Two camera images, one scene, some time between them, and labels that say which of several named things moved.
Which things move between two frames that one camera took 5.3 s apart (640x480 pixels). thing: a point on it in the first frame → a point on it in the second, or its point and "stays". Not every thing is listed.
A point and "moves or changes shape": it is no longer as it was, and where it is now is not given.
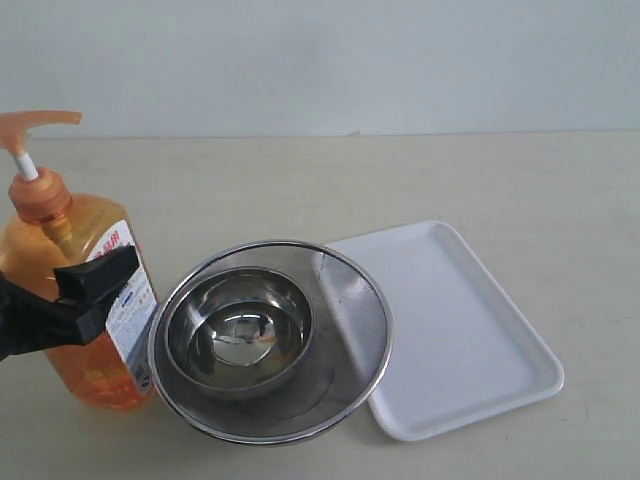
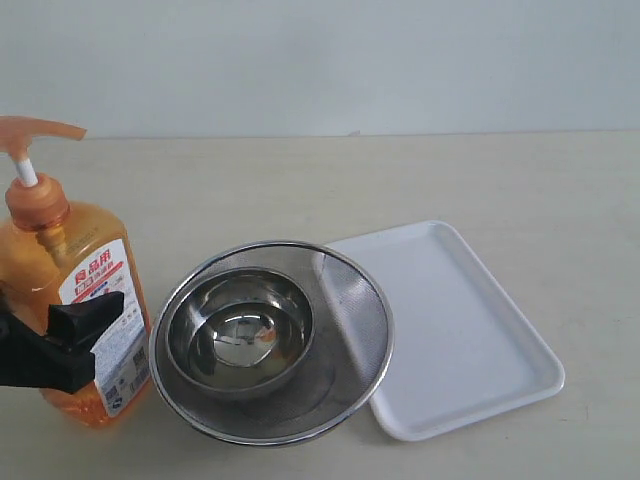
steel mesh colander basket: [344, 362] stays
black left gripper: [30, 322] → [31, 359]
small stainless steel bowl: [239, 331] stays
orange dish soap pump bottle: [46, 226] moves or changes shape
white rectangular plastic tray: [459, 350] stays
